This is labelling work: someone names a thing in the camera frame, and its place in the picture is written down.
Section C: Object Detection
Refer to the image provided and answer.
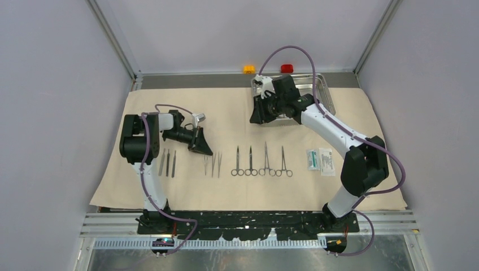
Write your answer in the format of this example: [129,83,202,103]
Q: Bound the straight steel scissors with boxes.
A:
[245,147,258,176]

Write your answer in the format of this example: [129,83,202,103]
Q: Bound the steel mesh instrument tray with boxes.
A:
[263,73,336,127]

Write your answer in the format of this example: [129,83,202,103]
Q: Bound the yellow block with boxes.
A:
[242,65,256,74]

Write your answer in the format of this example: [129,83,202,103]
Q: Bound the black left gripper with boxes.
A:
[164,126,213,156]

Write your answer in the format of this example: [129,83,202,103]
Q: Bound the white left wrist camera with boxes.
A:
[191,113,206,128]

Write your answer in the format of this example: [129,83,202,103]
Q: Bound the curved steel scissors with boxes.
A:
[230,146,245,177]

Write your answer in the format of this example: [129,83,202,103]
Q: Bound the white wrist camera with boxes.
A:
[251,75,275,99]
[191,113,206,128]

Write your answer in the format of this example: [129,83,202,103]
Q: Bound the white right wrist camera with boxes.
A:
[251,75,275,99]

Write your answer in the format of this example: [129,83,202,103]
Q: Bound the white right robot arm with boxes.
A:
[250,75,389,232]

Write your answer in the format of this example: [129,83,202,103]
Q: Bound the long steel needle holder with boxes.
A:
[258,142,276,177]

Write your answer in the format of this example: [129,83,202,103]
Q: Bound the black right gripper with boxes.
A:
[250,93,285,125]

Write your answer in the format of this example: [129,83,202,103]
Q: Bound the red block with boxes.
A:
[280,64,294,73]

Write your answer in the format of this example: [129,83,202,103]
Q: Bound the steel scalpel handle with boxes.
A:
[158,148,166,176]
[166,149,170,177]
[171,150,176,178]

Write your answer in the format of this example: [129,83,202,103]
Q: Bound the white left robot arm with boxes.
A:
[119,110,213,234]

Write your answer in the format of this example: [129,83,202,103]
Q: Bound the green white sterile packet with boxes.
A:
[306,149,321,171]

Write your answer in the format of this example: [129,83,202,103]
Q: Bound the steel hemostat clamp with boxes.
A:
[275,146,293,177]

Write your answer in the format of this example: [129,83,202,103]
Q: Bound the steel tweezers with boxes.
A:
[211,153,217,178]
[203,155,209,176]
[217,151,222,178]

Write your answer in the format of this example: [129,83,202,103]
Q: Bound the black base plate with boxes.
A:
[136,211,359,241]

